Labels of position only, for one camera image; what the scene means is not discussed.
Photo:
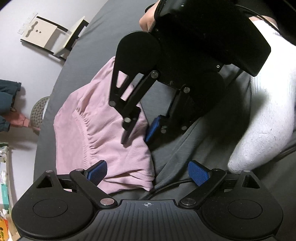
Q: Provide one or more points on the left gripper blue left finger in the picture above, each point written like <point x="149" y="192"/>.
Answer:
<point x="96" y="173"/>

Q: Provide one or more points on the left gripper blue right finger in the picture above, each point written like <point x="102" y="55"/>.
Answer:
<point x="198" y="173"/>

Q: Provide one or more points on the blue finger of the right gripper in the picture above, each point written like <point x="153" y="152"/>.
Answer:
<point x="153" y="129"/>
<point x="125" y="136"/>

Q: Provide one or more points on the pink ribbed garment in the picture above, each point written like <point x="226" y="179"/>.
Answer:
<point x="88" y="130"/>

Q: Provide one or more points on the person's right hand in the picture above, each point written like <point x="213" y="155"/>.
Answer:
<point x="147" y="19"/>

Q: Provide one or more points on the woven round basket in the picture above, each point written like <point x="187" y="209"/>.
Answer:
<point x="38" y="112"/>

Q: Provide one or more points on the white sock foot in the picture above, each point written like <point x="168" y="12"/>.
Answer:
<point x="272" y="112"/>

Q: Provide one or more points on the pink hanging garment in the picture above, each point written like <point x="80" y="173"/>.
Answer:
<point x="17" y="119"/>

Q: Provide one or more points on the dark teal hanging coat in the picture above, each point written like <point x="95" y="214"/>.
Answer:
<point x="9" y="90"/>

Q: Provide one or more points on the cream and black chair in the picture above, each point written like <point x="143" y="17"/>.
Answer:
<point x="52" y="38"/>

